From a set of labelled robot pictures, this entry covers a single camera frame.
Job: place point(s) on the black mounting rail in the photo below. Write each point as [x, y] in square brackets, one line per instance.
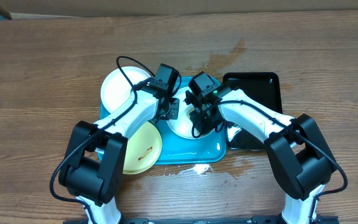
[264, 219]

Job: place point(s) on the green and yellow sponge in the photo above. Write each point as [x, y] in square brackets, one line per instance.
[194, 115]

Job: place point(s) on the white plate with sauce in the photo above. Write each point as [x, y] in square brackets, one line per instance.
[182, 125]

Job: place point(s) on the teal plastic tray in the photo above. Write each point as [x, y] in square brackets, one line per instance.
[175, 150]

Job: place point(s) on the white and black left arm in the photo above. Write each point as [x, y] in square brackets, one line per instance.
[94, 160]

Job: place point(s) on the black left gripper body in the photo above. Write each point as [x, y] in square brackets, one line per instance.
[172, 112]

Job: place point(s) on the black tray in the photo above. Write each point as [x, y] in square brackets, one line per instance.
[262, 87]

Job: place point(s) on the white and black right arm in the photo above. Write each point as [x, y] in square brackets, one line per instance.
[301, 160]

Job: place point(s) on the white plate at tray corner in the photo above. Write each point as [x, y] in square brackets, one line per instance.
[115, 89]

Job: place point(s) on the yellow plate with sauce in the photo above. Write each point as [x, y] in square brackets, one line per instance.
[143, 149]

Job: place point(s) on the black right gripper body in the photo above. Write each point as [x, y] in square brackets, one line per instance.
[206, 124]

